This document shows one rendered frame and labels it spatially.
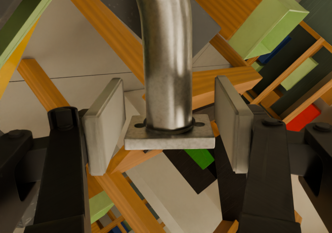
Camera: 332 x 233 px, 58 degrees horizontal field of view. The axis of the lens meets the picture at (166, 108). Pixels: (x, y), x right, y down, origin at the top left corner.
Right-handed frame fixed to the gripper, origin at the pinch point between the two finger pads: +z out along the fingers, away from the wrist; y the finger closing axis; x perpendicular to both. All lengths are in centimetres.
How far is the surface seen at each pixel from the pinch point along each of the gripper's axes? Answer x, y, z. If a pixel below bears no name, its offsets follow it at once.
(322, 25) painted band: -42, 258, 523
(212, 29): 4.1, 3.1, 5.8
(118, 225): -373, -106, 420
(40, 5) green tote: 6.0, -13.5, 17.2
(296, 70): -110, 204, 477
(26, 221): -8.4, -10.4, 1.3
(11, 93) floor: -48, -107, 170
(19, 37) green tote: 2.8, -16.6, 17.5
